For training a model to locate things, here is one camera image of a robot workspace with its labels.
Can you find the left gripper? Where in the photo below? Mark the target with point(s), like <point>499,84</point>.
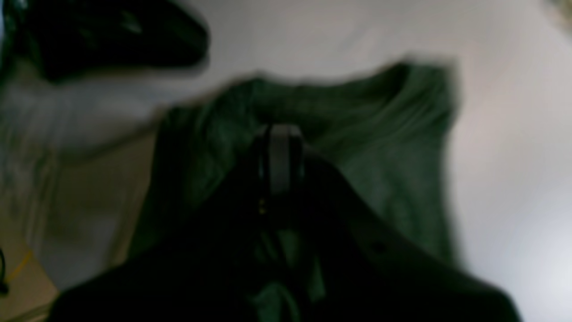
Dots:
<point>63,38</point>

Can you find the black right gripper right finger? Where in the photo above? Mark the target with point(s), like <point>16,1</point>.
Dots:
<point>370,272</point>

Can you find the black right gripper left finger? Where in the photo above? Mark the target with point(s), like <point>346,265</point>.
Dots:
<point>217,262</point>

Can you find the dark green t-shirt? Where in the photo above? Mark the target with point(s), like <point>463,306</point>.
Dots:
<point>385,134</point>

